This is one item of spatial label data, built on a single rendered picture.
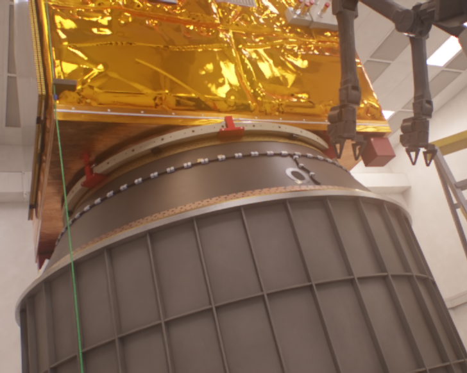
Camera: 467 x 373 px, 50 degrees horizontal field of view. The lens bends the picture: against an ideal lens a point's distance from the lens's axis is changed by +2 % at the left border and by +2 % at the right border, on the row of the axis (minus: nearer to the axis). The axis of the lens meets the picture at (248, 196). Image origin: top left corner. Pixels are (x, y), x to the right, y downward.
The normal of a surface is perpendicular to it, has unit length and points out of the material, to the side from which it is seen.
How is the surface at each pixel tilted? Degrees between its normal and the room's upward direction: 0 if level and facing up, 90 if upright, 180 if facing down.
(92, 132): 180
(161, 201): 62
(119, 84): 93
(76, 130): 180
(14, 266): 90
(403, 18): 90
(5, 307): 90
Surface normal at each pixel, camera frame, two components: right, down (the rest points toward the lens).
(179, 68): 0.40, -0.51
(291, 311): 0.15, -0.46
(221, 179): -0.06, -0.80
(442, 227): -0.88, 0.02
